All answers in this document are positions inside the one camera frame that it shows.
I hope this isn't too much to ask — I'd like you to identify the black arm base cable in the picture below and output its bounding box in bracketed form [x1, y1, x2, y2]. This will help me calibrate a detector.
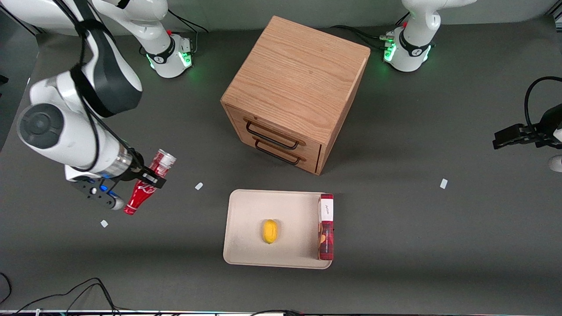
[329, 24, 393, 50]
[167, 9, 209, 33]

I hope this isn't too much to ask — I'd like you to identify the black floor cable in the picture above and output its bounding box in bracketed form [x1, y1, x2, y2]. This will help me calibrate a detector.
[13, 277, 121, 316]
[0, 272, 11, 305]
[250, 309, 303, 316]

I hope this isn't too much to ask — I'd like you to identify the black right arm base cable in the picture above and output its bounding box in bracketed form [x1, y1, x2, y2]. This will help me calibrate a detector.
[167, 9, 209, 33]

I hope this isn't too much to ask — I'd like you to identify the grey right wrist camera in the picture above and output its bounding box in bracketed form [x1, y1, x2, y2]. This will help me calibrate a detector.
[70, 176, 126, 211]

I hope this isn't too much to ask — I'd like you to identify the red snack box white label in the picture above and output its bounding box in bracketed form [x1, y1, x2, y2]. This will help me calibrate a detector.
[318, 193, 334, 261]

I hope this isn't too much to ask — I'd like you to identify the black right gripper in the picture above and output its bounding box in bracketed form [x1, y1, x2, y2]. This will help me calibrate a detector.
[124, 149, 167, 189]

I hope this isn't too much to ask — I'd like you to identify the red coke bottle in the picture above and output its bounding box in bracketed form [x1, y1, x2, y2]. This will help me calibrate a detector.
[123, 149, 177, 216]

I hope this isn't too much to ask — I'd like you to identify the black wire drawer handle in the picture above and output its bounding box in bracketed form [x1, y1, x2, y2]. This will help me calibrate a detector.
[246, 121, 300, 151]
[255, 140, 302, 165]

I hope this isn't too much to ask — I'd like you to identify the wooden drawer cabinet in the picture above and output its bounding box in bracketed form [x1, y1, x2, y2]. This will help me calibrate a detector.
[220, 16, 371, 176]

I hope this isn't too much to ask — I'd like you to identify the yellow lemon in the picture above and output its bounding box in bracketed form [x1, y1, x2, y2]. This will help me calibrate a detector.
[263, 219, 278, 244]

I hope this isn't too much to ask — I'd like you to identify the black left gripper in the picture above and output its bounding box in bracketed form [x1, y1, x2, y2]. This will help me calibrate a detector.
[493, 103, 562, 150]

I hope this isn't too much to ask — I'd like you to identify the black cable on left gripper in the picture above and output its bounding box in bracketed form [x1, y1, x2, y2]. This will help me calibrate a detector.
[524, 76, 562, 132]

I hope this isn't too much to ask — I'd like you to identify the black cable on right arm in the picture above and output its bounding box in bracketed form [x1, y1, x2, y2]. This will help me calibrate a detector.
[53, 0, 145, 174]

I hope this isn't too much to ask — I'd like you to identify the beige plastic tray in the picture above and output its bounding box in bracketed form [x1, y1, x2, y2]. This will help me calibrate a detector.
[223, 189, 334, 269]

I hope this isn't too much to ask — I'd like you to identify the black left arm base cable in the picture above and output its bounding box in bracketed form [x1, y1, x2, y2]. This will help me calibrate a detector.
[329, 24, 393, 50]

